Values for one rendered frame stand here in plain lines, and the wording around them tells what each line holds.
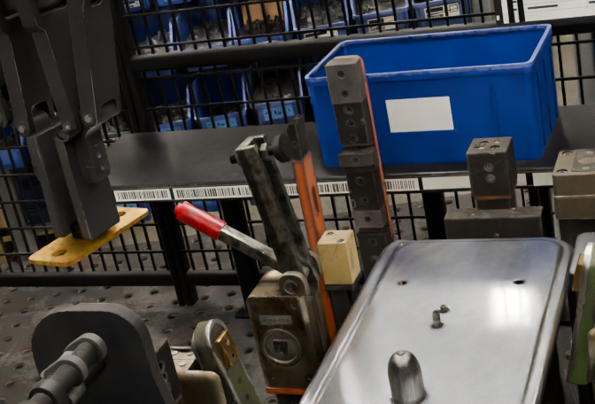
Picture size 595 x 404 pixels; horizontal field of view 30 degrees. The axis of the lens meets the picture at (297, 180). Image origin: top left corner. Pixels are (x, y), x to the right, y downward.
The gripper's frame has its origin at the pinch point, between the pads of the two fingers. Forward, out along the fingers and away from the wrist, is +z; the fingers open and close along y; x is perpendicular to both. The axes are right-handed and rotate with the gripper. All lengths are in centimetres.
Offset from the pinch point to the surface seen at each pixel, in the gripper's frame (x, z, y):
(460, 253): 57, 33, -2
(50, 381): 0.5, 16.4, -8.4
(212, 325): 21.5, 23.5, -10.1
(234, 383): 21.1, 29.2, -8.8
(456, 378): 33.7, 34.0, 7.3
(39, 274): 80, 54, -98
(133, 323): 10.2, 17.0, -8.5
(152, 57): 85, 16, -64
